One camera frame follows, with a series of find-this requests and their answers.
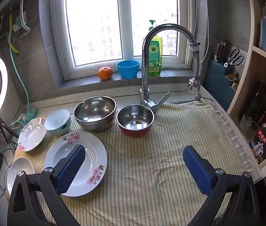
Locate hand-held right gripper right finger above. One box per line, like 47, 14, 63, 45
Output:
182, 145, 258, 226

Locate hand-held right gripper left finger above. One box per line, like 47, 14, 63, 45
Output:
7, 144, 86, 226

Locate large floral white plate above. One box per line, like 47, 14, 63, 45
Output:
44, 131, 108, 197

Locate light blue ceramic bowl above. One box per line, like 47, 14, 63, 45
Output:
44, 109, 72, 136

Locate small floral white plate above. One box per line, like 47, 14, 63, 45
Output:
18, 117, 47, 152

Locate large stainless steel bowl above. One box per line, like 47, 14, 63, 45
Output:
73, 96, 117, 132

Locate red steel bowl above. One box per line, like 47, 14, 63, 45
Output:
116, 104, 155, 138

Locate yellow striped cloth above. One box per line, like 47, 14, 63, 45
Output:
13, 100, 263, 226

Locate clear drinking glasses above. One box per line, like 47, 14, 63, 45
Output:
240, 114, 253, 130

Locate small grey countertop fitting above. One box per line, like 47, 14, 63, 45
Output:
194, 94, 215, 103

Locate red and black box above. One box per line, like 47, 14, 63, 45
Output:
249, 122, 266, 163

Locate black tripod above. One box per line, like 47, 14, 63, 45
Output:
0, 116, 18, 144

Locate blue knife block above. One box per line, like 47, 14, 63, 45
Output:
205, 59, 239, 102

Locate dark glass bottle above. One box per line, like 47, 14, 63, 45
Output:
253, 82, 266, 118

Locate orange tangerine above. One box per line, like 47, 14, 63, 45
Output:
98, 66, 113, 80

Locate blue ribbed plastic cup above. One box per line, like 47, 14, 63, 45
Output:
116, 60, 140, 79

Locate wooden shelf unit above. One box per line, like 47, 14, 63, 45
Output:
226, 0, 266, 184

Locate green dish soap bottle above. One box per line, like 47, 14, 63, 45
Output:
147, 20, 163, 77

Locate chrome kitchen faucet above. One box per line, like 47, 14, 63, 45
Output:
140, 24, 203, 114

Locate white framed window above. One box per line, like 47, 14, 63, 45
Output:
50, 0, 196, 80

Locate flexible metal pipe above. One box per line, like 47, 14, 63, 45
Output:
19, 0, 31, 38

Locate teal power strip with cable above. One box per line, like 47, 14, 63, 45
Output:
9, 28, 36, 132

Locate black handled scissors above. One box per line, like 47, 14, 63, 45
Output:
224, 48, 244, 67

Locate brown handled knife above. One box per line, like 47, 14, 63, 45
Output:
214, 43, 222, 62
219, 40, 229, 63

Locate window blind bead cord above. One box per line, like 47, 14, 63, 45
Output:
193, 0, 209, 64

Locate yellow gas hose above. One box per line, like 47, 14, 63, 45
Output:
9, 13, 19, 53

